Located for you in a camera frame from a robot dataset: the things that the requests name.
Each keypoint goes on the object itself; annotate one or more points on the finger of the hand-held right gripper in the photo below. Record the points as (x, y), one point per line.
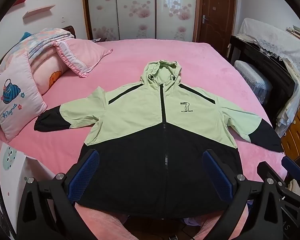
(277, 180)
(292, 167)

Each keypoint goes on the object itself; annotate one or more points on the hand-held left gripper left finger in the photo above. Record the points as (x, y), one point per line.
(85, 175)

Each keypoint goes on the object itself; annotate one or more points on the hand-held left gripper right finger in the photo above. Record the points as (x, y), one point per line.
(217, 177)

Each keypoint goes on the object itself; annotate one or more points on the green and black hooded jacket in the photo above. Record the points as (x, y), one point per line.
(130, 110)

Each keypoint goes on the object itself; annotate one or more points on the wooden drawer cabinet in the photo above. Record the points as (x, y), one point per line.
(299, 132)

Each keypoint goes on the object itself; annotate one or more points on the cream hanging cloths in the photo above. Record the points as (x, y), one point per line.
(292, 92)

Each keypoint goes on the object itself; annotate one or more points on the cartoon printed blanket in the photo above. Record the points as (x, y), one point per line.
(10, 165)

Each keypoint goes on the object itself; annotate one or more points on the stool with lace cover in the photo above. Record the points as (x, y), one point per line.
(252, 77)

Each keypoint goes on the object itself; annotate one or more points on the pink pillow with bag print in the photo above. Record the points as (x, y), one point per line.
(17, 92)

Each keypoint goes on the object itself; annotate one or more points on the peach cartoon pillow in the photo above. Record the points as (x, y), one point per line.
(45, 72)

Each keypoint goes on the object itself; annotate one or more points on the pink frilled pillow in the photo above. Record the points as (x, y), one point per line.
(82, 52)

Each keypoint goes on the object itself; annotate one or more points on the white lace cloth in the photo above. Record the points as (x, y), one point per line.
(277, 40)

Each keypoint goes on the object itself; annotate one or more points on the stack of books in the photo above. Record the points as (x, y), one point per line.
(298, 33)

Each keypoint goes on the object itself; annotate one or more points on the folded floral quilt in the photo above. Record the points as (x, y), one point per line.
(45, 37)

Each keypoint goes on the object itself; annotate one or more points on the dark wooden headboard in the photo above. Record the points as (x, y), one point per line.
(71, 30)

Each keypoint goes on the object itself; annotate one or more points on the brown wooden door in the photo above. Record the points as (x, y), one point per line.
(219, 10)

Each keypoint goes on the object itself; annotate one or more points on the floral sliding door wardrobe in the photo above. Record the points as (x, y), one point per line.
(137, 5)

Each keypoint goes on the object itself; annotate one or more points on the pink wall shelf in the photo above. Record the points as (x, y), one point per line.
(38, 11)

